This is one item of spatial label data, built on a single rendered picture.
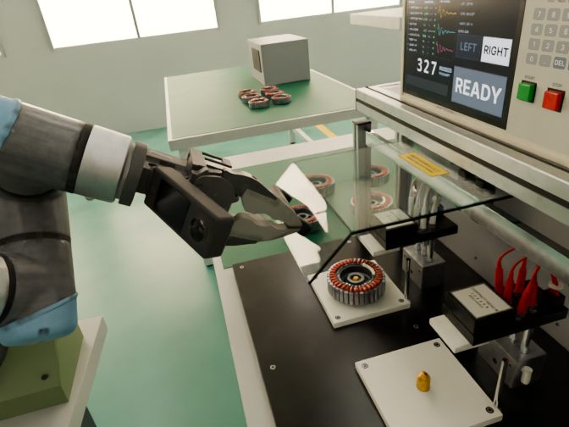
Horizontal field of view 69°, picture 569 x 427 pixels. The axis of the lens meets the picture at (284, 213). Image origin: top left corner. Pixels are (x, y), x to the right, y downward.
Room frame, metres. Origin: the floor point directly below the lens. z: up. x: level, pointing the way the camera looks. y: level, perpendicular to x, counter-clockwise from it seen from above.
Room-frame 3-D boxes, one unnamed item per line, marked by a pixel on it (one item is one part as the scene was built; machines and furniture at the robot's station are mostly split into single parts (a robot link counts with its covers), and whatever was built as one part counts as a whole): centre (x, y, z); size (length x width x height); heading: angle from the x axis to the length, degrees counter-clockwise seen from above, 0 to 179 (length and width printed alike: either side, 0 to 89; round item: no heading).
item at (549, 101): (0.43, -0.30, 1.18); 0.02 x 0.01 x 0.02; 12
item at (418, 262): (0.68, -0.26, 0.80); 0.07 x 0.05 x 0.06; 12
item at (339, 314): (0.65, -0.12, 0.78); 0.15 x 0.15 x 0.01; 12
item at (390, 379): (0.41, -0.17, 0.78); 0.15 x 0.15 x 0.01; 12
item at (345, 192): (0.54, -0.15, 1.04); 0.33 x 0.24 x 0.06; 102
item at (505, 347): (0.44, -0.31, 0.80); 0.07 x 0.05 x 0.06; 12
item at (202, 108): (2.89, 0.15, 0.37); 1.85 x 1.10 x 0.75; 12
